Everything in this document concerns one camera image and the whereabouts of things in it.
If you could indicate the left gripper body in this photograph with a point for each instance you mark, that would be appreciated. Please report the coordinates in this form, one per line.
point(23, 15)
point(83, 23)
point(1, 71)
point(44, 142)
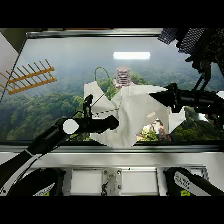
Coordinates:
point(106, 124)

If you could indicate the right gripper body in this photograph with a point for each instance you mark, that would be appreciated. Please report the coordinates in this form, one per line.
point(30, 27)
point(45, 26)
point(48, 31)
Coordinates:
point(170, 97)

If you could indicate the white shirt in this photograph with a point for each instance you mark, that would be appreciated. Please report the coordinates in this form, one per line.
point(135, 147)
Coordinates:
point(133, 111)

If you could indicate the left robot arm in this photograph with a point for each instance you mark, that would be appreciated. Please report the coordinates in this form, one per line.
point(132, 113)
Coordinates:
point(46, 138)

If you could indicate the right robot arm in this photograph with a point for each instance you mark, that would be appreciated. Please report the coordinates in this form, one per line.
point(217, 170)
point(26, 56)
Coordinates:
point(203, 100)

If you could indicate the heap of clothes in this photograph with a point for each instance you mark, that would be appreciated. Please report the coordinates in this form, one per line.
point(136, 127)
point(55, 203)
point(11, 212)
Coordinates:
point(200, 43)

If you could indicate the wooden peg rack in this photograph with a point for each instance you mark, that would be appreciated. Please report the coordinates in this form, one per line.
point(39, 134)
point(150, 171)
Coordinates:
point(30, 80)

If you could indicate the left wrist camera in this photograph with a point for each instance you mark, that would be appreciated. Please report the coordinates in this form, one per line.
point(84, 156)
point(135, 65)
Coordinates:
point(88, 106)

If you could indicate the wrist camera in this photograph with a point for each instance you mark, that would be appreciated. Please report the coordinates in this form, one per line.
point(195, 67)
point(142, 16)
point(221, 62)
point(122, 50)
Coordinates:
point(88, 106)
point(206, 76)

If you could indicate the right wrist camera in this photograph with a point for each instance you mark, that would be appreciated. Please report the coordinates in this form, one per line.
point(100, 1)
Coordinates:
point(206, 76)

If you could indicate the silver frame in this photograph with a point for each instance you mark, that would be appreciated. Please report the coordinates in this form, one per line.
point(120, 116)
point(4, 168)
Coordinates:
point(111, 181)

